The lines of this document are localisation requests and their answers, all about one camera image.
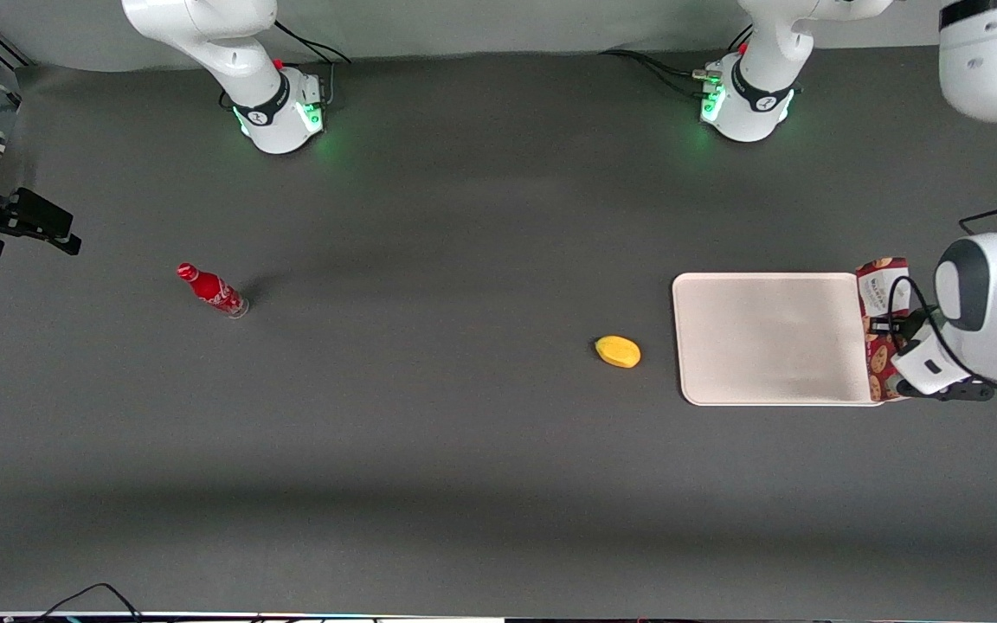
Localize black right arm base cable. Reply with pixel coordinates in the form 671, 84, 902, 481
220, 21, 353, 112

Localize black cable at table edge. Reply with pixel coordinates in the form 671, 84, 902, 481
5, 582, 145, 623

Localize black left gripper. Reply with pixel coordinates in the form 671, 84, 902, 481
868, 308, 995, 404

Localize black left arm base cables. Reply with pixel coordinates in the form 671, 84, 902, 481
598, 29, 754, 98

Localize yellow mango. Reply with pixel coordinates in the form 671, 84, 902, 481
595, 336, 642, 369

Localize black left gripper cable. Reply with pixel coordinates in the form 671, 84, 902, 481
886, 189, 997, 401

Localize red cola bottle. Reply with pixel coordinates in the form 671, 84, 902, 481
176, 262, 250, 319

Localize white rectangular plastic tray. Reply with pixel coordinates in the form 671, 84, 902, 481
672, 273, 884, 408

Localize red cookie box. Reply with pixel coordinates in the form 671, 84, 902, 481
855, 257, 911, 403

